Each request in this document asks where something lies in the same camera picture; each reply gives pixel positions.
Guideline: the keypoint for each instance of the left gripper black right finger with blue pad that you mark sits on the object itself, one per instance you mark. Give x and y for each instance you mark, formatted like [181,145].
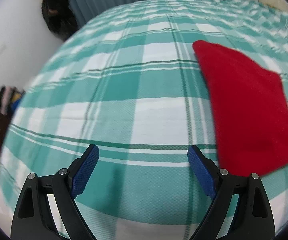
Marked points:
[239,208]

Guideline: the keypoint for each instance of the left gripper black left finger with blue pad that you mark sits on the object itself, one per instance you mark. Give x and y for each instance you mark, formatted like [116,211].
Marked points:
[40,196]

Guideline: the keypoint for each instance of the red sweater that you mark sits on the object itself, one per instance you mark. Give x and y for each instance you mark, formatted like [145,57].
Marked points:
[249,109]

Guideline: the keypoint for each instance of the pile of clothes on cabinet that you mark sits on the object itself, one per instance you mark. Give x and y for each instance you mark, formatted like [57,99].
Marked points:
[10,97]

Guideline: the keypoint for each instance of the teal white plaid bedspread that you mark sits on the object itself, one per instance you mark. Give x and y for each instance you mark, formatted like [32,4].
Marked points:
[128,81]

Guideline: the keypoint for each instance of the black hanging coat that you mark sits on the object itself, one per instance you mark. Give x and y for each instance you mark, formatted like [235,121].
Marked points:
[59,18]

